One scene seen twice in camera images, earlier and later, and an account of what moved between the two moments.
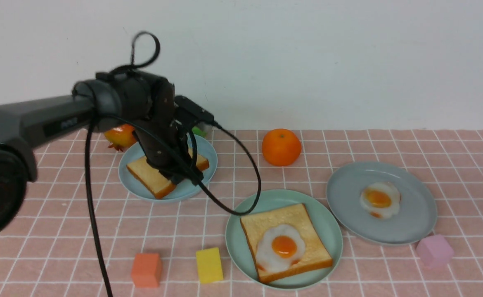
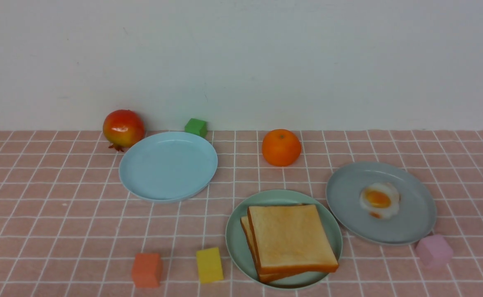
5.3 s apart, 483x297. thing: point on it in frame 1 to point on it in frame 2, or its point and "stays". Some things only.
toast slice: x=158 y=184 to x=290 y=239
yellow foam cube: x=209 y=265 stays
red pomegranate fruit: x=121 y=136 stays
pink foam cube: x=434 y=251 stays
